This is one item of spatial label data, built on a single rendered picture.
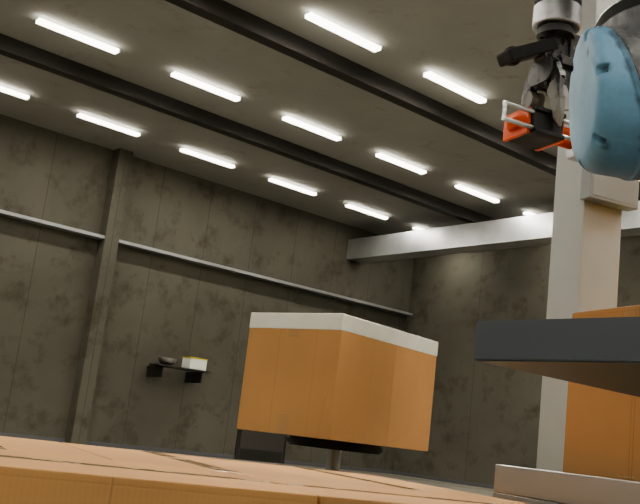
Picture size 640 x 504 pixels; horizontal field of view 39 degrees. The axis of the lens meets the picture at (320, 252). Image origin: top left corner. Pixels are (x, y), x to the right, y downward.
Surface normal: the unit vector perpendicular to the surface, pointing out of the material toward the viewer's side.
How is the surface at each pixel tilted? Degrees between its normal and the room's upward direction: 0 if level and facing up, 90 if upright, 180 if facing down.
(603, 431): 90
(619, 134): 136
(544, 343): 90
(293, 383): 90
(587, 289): 90
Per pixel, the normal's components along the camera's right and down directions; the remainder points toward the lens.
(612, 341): -0.76, -0.22
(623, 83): -0.15, -0.11
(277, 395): -0.61, -0.23
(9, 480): 0.41, -0.14
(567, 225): -0.91, -0.18
